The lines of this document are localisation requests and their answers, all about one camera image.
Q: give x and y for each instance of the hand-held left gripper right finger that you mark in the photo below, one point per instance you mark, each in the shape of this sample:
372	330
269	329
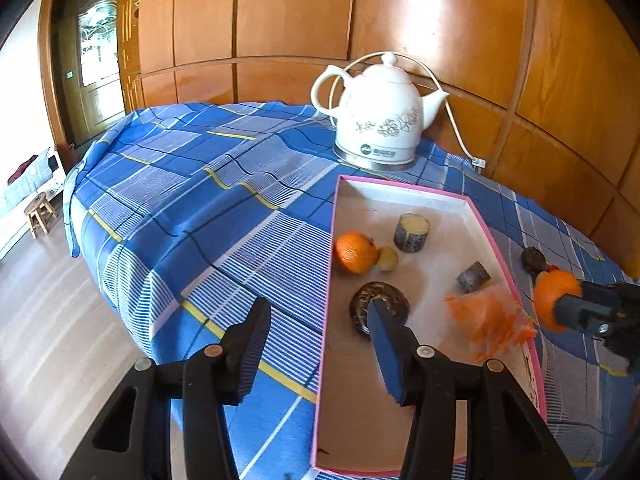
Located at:
387	355

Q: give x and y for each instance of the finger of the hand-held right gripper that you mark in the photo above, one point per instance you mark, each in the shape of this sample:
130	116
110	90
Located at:
580	310

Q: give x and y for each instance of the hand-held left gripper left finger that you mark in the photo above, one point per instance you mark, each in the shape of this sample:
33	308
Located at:
252	360

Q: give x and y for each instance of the orange mandarin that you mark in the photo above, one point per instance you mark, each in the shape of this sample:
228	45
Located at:
547	300
355	252

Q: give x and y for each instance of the pink-edged white tray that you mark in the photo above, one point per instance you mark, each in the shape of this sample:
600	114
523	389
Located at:
350	410

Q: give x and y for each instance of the orange plastic bag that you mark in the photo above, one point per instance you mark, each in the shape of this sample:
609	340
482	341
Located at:
485	320

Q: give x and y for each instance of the tan longan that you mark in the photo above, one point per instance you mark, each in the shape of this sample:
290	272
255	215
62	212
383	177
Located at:
388	259

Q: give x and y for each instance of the red cherry tomato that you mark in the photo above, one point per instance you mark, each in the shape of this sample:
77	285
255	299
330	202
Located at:
550	270

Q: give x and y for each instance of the blue plaid tablecloth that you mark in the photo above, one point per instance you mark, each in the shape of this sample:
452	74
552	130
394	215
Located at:
200	210

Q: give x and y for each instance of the white ceramic electric kettle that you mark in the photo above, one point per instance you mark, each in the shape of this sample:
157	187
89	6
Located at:
375	110

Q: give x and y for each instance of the small wooden stool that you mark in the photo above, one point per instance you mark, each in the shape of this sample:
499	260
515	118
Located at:
40	206

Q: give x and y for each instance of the white bench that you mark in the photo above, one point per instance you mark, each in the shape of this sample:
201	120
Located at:
30	180

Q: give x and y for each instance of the wooden door with glass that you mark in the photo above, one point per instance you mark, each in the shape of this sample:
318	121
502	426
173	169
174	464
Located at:
97	105

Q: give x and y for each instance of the dark red cloth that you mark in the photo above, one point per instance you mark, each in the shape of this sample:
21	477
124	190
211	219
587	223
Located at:
19	169

